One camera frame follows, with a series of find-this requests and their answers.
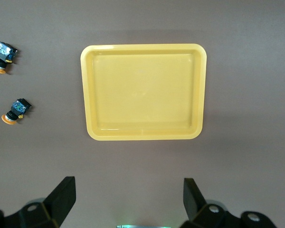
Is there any yellow plastic tray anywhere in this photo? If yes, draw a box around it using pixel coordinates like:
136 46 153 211
80 43 208 141

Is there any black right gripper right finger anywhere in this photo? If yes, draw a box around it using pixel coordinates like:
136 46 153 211
180 177 275 228

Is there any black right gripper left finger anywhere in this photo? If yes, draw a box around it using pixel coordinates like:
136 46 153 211
0 176 76 228

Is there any yellow push button switch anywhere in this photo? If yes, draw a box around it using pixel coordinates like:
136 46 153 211
0 41 18 74
1 98 32 125

